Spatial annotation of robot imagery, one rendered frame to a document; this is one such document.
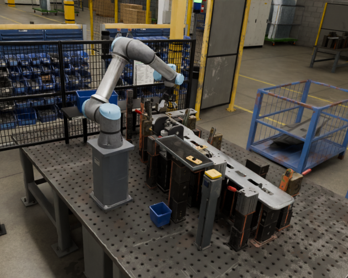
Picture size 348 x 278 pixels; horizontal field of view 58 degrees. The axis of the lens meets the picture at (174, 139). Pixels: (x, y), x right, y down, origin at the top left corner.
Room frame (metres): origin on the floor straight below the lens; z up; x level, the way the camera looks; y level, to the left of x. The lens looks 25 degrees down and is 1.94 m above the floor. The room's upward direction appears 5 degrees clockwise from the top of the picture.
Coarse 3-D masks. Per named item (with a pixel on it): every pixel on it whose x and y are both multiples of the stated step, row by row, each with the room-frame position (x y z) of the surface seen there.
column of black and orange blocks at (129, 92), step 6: (126, 90) 2.45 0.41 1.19; (132, 90) 2.45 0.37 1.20; (126, 96) 2.45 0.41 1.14; (132, 96) 2.45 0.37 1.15; (126, 102) 2.45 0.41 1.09; (132, 102) 2.45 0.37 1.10; (126, 108) 2.45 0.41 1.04; (132, 108) 2.45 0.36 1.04; (126, 114) 2.45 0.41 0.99; (132, 114) 2.45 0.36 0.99; (126, 120) 2.45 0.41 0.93; (132, 120) 2.45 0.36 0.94; (126, 126) 2.45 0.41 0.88; (126, 132) 2.45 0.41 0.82; (126, 138) 2.45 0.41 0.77; (132, 144) 2.45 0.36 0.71
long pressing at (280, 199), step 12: (192, 132) 2.17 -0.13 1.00; (192, 144) 1.96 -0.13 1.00; (204, 144) 1.98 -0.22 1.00; (228, 156) 1.83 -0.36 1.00; (228, 168) 1.66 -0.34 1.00; (240, 168) 1.68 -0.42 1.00; (240, 180) 1.54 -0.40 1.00; (264, 180) 1.56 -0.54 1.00; (264, 192) 1.44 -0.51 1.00; (276, 192) 1.45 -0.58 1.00; (264, 204) 1.34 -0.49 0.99; (276, 204) 1.34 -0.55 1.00; (288, 204) 1.35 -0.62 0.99
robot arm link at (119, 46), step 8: (120, 40) 1.91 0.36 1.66; (128, 40) 1.89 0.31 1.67; (112, 48) 1.93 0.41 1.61; (120, 48) 1.88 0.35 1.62; (112, 56) 1.89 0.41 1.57; (120, 56) 1.86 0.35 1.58; (128, 56) 1.86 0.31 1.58; (112, 64) 1.85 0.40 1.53; (120, 64) 1.86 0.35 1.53; (112, 72) 1.82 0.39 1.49; (120, 72) 1.86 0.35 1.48; (104, 80) 1.81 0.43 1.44; (112, 80) 1.81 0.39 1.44; (104, 88) 1.78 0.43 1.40; (112, 88) 1.81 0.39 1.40; (96, 96) 1.75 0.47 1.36; (104, 96) 1.76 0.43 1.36; (88, 104) 1.73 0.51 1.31; (96, 104) 1.72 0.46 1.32; (88, 112) 1.70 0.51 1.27
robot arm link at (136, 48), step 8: (136, 40) 1.88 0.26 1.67; (128, 48) 1.84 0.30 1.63; (136, 48) 1.83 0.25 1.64; (144, 48) 1.85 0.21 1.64; (136, 56) 1.83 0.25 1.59; (144, 56) 1.84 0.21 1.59; (152, 56) 1.87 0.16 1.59; (144, 64) 1.90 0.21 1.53; (152, 64) 1.90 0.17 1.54; (160, 64) 1.94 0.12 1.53; (160, 72) 1.98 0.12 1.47; (168, 72) 2.01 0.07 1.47; (176, 72) 2.10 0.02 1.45; (168, 80) 2.08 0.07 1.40; (176, 80) 2.07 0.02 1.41
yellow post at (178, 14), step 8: (176, 0) 3.04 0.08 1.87; (184, 0) 3.06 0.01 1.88; (176, 8) 3.03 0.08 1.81; (184, 8) 3.07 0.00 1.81; (176, 16) 3.03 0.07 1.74; (184, 16) 3.08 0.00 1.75; (176, 24) 3.03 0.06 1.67; (176, 32) 3.03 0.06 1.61; (176, 48) 3.03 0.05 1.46; (168, 56) 3.09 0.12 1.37; (176, 64) 3.04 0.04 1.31; (176, 88) 3.06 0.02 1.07; (176, 96) 3.06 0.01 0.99
